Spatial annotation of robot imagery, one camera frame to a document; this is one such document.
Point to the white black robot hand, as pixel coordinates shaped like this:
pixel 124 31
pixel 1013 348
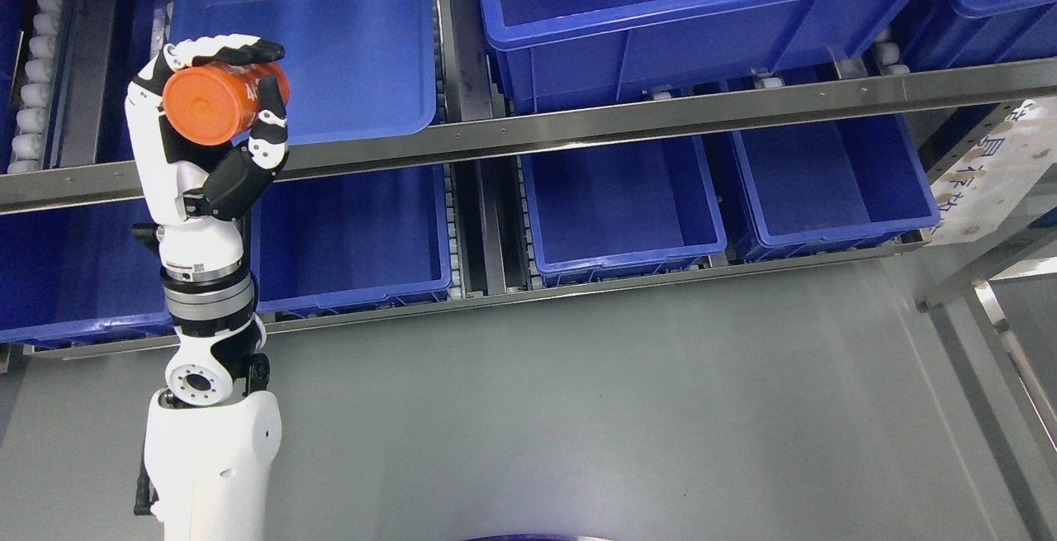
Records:
pixel 196 194

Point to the orange cylindrical capacitor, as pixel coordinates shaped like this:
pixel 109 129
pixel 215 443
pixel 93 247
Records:
pixel 213 103

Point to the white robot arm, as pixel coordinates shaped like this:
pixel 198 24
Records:
pixel 214 429

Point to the blue bin lower left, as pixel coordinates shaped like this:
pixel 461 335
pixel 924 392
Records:
pixel 76 276

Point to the blue bin lower middle-left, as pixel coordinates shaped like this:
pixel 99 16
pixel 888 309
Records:
pixel 352 242

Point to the white roller track left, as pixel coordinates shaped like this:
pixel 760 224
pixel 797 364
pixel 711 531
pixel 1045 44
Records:
pixel 30 34

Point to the shallow blue tray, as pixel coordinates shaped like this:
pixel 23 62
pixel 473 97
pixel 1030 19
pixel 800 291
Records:
pixel 357 69

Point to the blue bin lower middle-right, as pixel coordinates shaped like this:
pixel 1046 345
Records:
pixel 618 211

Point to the large blue bin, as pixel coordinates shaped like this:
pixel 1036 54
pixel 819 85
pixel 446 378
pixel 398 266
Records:
pixel 557 55

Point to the blue bin lower right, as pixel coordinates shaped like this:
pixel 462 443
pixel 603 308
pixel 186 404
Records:
pixel 819 188

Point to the white worn sign board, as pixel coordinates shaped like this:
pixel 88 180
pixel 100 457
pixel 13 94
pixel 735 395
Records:
pixel 980 191

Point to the steel shelf front rail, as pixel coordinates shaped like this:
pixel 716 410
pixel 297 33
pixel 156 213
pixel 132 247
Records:
pixel 699 115

